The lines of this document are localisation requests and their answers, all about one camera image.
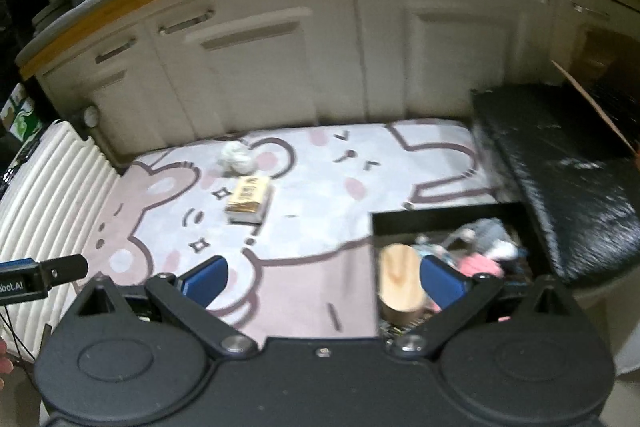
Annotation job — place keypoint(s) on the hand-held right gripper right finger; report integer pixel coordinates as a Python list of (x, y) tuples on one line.
[(440, 279)]

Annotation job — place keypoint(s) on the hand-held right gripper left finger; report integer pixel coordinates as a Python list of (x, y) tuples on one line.
[(206, 281)]

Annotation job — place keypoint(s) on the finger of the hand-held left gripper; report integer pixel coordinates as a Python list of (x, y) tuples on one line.
[(17, 264), (62, 271)]

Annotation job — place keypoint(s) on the wooden block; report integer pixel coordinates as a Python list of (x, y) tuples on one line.
[(400, 282)]

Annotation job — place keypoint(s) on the pink crochet toy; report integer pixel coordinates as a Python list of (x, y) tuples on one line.
[(482, 264)]

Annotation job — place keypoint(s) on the grey crochet mouse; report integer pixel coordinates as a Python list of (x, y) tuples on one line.
[(487, 234)]

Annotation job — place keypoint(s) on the black cardboard box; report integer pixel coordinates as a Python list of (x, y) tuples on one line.
[(450, 213)]

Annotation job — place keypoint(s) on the person's left hand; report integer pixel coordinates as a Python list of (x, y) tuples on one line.
[(4, 364)]

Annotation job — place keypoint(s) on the white ribbed radiator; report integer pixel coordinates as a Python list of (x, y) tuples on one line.
[(55, 202)]

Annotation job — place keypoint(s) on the small yellow carton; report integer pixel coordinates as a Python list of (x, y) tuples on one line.
[(249, 199)]

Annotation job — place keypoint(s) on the white yarn ball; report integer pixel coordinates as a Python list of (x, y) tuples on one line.
[(236, 158)]

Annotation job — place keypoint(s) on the bunny printed mat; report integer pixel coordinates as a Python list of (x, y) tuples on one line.
[(320, 187)]

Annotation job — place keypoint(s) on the green white carton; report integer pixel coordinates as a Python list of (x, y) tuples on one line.
[(17, 114)]

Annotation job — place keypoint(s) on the black leather stool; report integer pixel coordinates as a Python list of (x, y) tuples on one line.
[(565, 187)]

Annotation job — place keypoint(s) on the round white knob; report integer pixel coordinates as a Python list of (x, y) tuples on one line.
[(91, 114)]

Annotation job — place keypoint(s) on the cream cabinet door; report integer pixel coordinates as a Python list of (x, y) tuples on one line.
[(260, 67), (605, 47), (450, 52), (125, 102)]

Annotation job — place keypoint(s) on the brown cardboard flap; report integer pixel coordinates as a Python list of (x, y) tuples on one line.
[(595, 107)]

